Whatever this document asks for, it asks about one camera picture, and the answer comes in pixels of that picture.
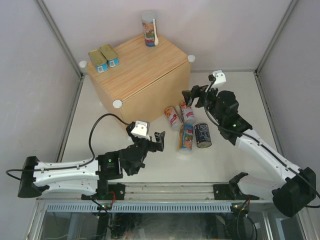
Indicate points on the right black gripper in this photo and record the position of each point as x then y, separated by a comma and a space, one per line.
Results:
189, 95

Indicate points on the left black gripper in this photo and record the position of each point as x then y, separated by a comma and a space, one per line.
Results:
159, 138

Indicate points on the red white can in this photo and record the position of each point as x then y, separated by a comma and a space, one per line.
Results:
173, 118
187, 114

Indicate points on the blue vegetable cylindrical can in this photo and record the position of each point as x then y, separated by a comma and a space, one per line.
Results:
186, 134

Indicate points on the dark navy cylindrical can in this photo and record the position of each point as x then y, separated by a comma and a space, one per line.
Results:
202, 135

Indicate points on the gold rectangular tin can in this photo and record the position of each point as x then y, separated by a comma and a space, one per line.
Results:
110, 55

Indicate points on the orange yellow cylindrical can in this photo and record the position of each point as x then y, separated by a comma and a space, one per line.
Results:
148, 19

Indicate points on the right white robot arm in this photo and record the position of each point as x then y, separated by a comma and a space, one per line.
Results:
291, 188

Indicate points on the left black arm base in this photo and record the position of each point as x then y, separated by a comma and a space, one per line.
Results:
115, 192

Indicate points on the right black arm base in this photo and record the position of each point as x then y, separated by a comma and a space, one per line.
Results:
222, 191

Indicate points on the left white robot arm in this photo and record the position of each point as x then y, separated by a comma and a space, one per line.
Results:
90, 177

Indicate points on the wooden cube counter box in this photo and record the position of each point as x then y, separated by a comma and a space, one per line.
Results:
146, 82

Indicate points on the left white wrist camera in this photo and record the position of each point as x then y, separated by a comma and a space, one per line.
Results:
141, 129

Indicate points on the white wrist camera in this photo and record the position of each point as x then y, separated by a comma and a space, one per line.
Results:
217, 78
141, 129

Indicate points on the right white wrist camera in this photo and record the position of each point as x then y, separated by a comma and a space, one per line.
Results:
217, 78

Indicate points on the aluminium rail frame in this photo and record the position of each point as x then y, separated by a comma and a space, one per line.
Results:
138, 192

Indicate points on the blue slotted cable duct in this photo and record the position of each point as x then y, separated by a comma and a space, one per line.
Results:
139, 207

